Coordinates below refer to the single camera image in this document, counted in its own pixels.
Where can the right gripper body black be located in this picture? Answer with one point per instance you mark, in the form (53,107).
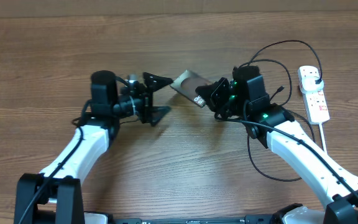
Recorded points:
(217,96)

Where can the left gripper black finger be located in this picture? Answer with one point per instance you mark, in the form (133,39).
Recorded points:
(157,113)
(154,82)

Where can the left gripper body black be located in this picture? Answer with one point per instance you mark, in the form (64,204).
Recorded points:
(142,100)

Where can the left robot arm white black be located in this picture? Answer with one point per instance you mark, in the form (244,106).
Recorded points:
(54,194)

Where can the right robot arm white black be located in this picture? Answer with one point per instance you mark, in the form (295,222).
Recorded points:
(244,100)

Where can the white charger plug adapter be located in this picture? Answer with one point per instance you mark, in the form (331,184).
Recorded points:
(309,85)

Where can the white power strip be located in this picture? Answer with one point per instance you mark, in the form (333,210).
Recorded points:
(315,103)

